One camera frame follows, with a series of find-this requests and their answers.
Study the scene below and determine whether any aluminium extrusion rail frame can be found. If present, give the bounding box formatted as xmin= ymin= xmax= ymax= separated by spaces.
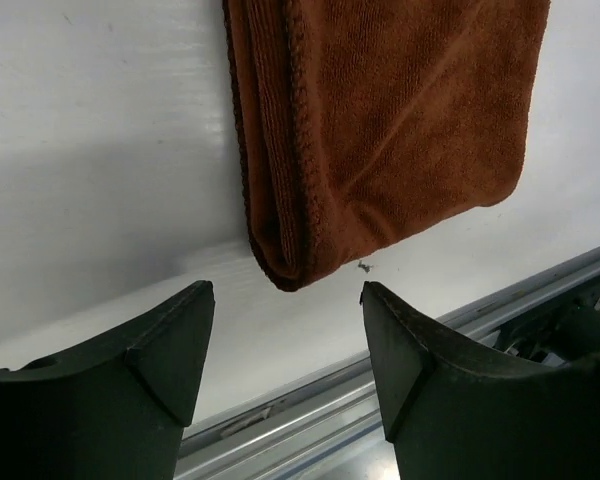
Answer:
xmin=175 ymin=246 xmax=600 ymax=479

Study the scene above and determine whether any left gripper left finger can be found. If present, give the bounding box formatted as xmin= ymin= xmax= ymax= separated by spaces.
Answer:
xmin=0 ymin=281 xmax=214 ymax=479

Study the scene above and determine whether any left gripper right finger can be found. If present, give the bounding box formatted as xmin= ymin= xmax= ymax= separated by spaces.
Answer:
xmin=360 ymin=282 xmax=600 ymax=479

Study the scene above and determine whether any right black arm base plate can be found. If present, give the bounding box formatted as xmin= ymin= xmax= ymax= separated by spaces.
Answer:
xmin=494 ymin=274 xmax=600 ymax=364

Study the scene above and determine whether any brown microfiber towel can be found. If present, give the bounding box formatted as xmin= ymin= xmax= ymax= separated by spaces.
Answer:
xmin=223 ymin=1 xmax=550 ymax=292

